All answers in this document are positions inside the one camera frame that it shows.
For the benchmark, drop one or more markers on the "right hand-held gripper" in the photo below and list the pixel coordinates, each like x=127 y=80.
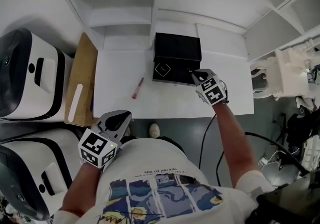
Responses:
x=211 y=87

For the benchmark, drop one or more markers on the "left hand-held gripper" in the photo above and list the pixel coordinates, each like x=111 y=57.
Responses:
x=105 y=134

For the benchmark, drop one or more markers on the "black hinged box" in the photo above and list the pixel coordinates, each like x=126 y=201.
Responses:
x=177 y=50

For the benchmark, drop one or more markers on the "black square makeup compact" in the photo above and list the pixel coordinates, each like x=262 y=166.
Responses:
x=162 y=69

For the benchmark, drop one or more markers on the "red makeup pen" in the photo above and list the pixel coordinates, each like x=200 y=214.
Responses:
x=137 y=88

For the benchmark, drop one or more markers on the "person's left forearm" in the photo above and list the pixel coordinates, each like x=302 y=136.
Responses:
x=82 y=188

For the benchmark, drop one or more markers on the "person's right forearm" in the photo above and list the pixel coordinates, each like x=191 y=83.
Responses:
x=233 y=142

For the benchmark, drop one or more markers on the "brown cardboard box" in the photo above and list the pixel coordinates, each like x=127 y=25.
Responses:
x=82 y=75

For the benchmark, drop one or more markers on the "person's white shoe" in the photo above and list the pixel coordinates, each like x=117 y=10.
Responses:
x=154 y=129

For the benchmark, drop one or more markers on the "person's white printed t-shirt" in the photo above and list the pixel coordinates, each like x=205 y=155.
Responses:
x=150 y=163

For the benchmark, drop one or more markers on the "white and black machine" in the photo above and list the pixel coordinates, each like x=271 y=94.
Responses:
x=22 y=75
x=30 y=168

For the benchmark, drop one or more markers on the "white ornate chair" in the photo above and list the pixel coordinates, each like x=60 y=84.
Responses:
x=282 y=72

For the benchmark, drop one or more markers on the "white open shelf unit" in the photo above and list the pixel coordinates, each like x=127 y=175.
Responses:
x=117 y=5

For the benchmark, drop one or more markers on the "white cube shelf unit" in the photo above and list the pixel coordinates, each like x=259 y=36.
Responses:
x=280 y=5

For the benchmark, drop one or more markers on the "black equipment pile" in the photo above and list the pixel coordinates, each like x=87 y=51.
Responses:
x=300 y=127

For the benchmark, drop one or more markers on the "black shiny backpack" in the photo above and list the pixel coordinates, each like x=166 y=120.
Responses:
x=292 y=200

